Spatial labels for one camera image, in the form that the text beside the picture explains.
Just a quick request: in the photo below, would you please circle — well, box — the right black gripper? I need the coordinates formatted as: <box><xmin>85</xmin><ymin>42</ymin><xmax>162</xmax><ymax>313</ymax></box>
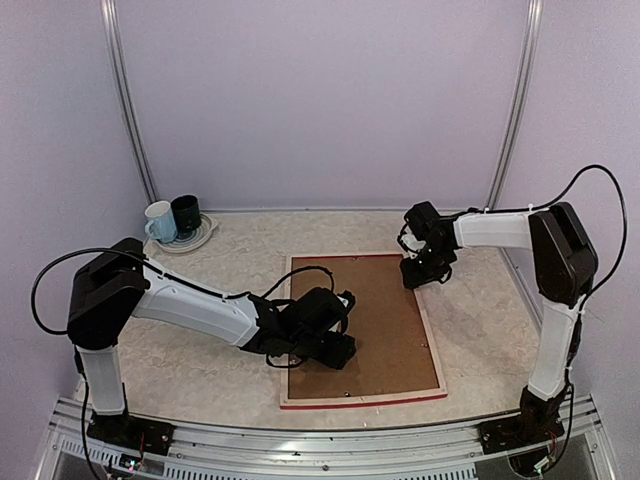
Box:
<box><xmin>400</xmin><ymin>243</ymin><xmax>453</xmax><ymax>289</ymax></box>

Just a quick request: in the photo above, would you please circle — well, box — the red wooden picture frame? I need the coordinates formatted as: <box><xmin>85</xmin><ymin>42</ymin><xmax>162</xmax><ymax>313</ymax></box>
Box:
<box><xmin>278</xmin><ymin>252</ymin><xmax>449</xmax><ymax>410</ymax></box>

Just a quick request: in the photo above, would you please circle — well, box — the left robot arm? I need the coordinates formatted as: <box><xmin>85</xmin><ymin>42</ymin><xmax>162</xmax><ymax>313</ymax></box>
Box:
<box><xmin>67</xmin><ymin>238</ymin><xmax>356</xmax><ymax>445</ymax></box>

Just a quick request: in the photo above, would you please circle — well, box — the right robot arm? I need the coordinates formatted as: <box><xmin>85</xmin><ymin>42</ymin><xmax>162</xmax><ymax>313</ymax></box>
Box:
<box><xmin>397</xmin><ymin>201</ymin><xmax>598</xmax><ymax>402</ymax></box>

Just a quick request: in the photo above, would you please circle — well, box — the white plate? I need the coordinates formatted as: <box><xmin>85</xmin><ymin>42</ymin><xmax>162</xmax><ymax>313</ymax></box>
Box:
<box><xmin>149</xmin><ymin>213</ymin><xmax>219</xmax><ymax>255</ymax></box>

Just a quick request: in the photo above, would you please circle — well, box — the dark green mug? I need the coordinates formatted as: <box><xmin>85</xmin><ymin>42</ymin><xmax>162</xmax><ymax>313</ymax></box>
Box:
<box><xmin>170</xmin><ymin>195</ymin><xmax>201</xmax><ymax>238</ymax></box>

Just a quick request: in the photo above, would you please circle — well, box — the light blue mug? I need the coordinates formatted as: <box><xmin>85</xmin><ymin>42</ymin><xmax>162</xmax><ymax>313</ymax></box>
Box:
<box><xmin>144</xmin><ymin>200</ymin><xmax>178</xmax><ymax>244</ymax></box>

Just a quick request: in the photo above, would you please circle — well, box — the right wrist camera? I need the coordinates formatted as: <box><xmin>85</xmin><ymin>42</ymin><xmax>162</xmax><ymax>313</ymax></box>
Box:
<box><xmin>397</xmin><ymin>224</ymin><xmax>426</xmax><ymax>258</ymax></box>

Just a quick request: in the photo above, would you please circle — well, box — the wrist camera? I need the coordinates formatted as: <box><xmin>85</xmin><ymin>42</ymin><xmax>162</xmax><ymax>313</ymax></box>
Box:
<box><xmin>337</xmin><ymin>290</ymin><xmax>356</xmax><ymax>313</ymax></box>
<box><xmin>397</xmin><ymin>224</ymin><xmax>426</xmax><ymax>258</ymax></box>

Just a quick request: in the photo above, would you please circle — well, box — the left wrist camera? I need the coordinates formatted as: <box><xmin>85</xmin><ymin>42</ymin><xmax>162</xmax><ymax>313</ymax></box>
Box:
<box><xmin>337</xmin><ymin>290</ymin><xmax>356</xmax><ymax>313</ymax></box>

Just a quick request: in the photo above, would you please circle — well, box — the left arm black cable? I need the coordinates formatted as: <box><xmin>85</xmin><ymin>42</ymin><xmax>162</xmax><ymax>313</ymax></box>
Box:
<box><xmin>30</xmin><ymin>248</ymin><xmax>341</xmax><ymax>369</ymax></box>

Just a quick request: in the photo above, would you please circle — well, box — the right aluminium corner post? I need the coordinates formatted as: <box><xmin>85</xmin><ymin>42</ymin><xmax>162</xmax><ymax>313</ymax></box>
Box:
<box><xmin>485</xmin><ymin>0</ymin><xmax>544</xmax><ymax>209</ymax></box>

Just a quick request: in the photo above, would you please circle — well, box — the aluminium corner post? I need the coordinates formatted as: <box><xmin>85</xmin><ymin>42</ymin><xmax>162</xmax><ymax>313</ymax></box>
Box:
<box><xmin>100</xmin><ymin>0</ymin><xmax>159</xmax><ymax>203</ymax></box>
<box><xmin>485</xmin><ymin>0</ymin><xmax>544</xmax><ymax>209</ymax></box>

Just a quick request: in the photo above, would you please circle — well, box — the aluminium front rail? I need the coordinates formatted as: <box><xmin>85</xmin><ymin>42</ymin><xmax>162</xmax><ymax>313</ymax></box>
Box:
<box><xmin>30</xmin><ymin>391</ymin><xmax>619</xmax><ymax>479</ymax></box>

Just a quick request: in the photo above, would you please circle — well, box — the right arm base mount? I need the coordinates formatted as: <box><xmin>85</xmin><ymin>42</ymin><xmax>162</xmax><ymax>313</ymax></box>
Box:
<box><xmin>478</xmin><ymin>387</ymin><xmax>568</xmax><ymax>454</ymax></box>

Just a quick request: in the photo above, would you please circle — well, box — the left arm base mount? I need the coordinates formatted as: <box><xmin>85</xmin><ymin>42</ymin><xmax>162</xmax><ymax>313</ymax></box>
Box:
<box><xmin>87</xmin><ymin>410</ymin><xmax>176</xmax><ymax>456</ymax></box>

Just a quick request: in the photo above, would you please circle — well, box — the left aluminium corner post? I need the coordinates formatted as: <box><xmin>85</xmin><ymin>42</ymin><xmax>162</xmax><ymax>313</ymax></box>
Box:
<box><xmin>100</xmin><ymin>0</ymin><xmax>159</xmax><ymax>203</ymax></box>

